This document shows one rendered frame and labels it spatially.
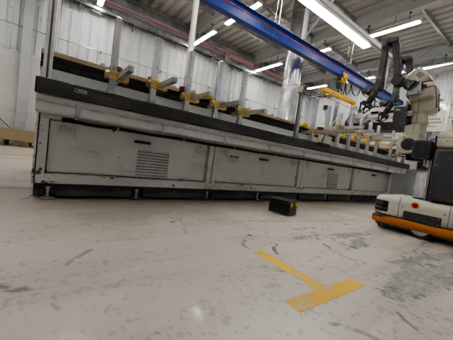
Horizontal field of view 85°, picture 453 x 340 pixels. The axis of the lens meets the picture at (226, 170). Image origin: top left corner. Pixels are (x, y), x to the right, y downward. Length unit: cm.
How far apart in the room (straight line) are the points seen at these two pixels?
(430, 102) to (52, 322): 269
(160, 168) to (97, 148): 47
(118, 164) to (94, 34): 766
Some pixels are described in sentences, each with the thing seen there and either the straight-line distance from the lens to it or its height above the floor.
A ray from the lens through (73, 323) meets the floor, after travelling 74.
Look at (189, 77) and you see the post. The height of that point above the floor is 94.
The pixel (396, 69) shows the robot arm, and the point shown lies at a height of 133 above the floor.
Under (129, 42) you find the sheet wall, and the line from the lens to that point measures 959.
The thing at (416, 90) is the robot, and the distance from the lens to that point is 257.
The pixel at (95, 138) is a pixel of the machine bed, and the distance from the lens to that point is 194.
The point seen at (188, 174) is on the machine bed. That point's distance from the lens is 217.
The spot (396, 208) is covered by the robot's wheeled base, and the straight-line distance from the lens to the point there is 240.
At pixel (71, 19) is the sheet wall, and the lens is 943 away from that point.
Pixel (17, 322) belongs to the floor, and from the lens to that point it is 78.
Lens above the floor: 41
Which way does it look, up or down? 3 degrees down
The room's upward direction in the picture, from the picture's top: 8 degrees clockwise
